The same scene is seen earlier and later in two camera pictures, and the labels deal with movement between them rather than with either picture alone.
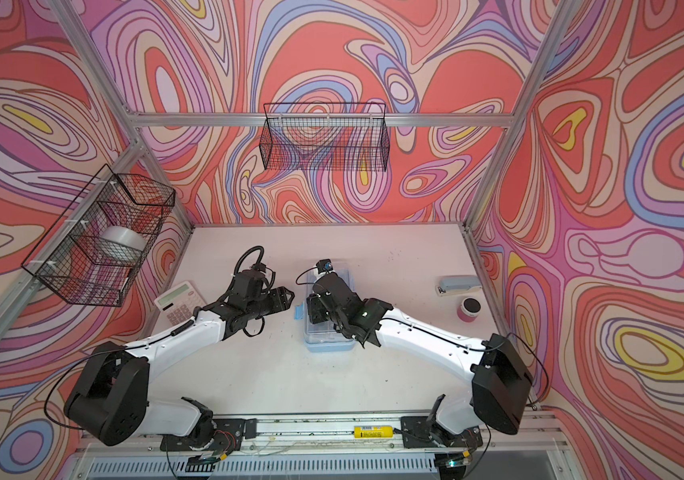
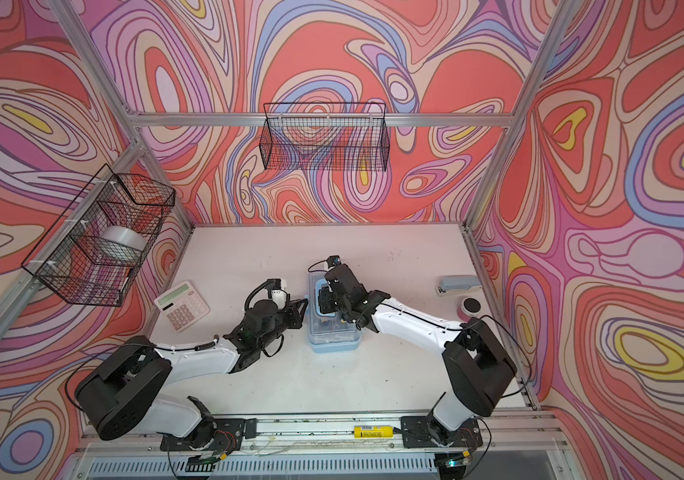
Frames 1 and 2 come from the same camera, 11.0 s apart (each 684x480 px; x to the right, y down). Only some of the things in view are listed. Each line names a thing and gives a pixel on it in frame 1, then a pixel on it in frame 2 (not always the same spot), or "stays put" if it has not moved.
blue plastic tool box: x=323 y=337 stays put
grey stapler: x=455 y=284 stays put
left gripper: x=279 y=298 → x=292 y=310
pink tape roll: x=469 y=309 stays put
